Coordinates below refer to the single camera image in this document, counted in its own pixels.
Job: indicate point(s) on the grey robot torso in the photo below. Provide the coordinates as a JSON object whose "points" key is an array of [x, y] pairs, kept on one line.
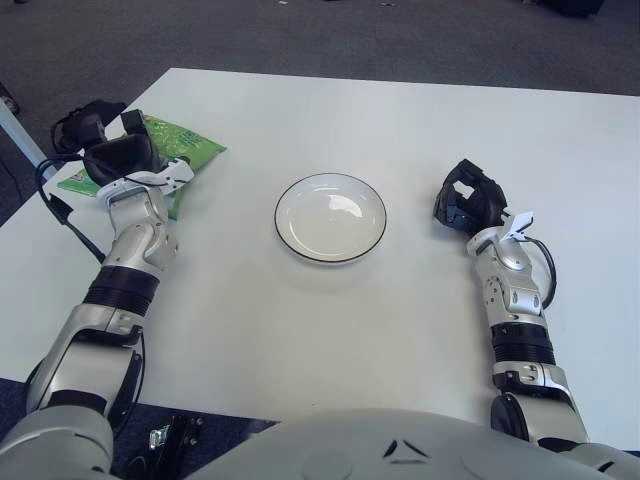
{"points": [[400, 445]]}

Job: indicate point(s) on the green snack bag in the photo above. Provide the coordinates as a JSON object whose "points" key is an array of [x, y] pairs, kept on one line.
{"points": [[190, 145]]}

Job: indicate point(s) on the silver metal bracket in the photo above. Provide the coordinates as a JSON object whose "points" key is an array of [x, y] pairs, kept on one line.
{"points": [[160, 436]]}

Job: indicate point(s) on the white plate with black rim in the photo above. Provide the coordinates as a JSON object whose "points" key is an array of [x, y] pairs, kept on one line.
{"points": [[330, 220]]}

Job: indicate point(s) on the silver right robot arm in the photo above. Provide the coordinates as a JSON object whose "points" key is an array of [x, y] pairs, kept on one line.
{"points": [[517, 295]]}

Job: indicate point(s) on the black backpack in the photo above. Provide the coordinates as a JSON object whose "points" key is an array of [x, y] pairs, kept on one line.
{"points": [[67, 132]]}

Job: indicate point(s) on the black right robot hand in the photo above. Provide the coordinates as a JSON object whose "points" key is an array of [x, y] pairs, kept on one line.
{"points": [[482, 202]]}

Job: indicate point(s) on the black metal frame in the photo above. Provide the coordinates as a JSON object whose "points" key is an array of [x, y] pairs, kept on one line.
{"points": [[180, 445]]}

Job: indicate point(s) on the white table leg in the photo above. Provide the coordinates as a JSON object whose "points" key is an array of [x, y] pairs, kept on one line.
{"points": [[25, 142]]}

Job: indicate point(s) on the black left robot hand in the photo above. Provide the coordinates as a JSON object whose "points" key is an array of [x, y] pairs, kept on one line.
{"points": [[120, 160]]}

